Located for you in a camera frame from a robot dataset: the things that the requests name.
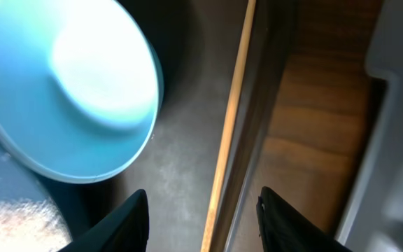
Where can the grey dishwasher rack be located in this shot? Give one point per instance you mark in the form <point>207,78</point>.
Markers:
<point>373,219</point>

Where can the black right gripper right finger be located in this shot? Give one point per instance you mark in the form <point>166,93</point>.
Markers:
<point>283,229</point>

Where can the dark blue plate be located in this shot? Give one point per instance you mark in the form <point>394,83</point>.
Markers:
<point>17,183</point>

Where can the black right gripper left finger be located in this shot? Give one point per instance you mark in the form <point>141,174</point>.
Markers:
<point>124,229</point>

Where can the light blue bowl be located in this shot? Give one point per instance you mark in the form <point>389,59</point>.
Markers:
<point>80,87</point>

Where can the brown serving tray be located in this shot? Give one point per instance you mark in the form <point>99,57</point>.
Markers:
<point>197,44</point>

